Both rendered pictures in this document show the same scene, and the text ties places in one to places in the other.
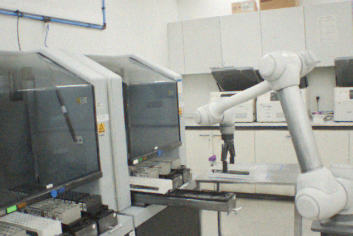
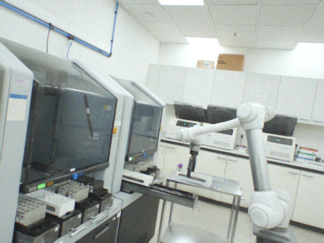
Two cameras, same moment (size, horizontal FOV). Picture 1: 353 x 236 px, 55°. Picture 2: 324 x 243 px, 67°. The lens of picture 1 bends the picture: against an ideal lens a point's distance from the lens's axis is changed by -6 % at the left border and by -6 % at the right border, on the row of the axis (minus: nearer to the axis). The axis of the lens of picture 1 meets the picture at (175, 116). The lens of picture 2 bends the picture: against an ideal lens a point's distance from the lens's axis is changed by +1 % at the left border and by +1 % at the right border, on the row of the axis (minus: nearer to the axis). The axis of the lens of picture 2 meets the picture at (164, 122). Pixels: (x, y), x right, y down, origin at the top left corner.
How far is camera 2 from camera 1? 30 cm
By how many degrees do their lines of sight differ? 9
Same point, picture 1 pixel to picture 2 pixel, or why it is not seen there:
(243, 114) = not seen: hidden behind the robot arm
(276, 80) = (248, 122)
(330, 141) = (248, 167)
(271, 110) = (210, 137)
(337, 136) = not seen: hidden behind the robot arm
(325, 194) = (273, 210)
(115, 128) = (122, 132)
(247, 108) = not seen: hidden behind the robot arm
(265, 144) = (202, 160)
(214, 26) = (181, 73)
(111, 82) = (127, 98)
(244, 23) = (203, 75)
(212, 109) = (190, 132)
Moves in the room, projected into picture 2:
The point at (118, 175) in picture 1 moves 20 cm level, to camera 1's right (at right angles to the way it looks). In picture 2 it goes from (117, 167) to (146, 170)
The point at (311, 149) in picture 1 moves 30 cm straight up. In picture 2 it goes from (265, 175) to (274, 126)
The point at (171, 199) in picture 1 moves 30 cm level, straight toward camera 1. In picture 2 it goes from (152, 191) to (158, 209)
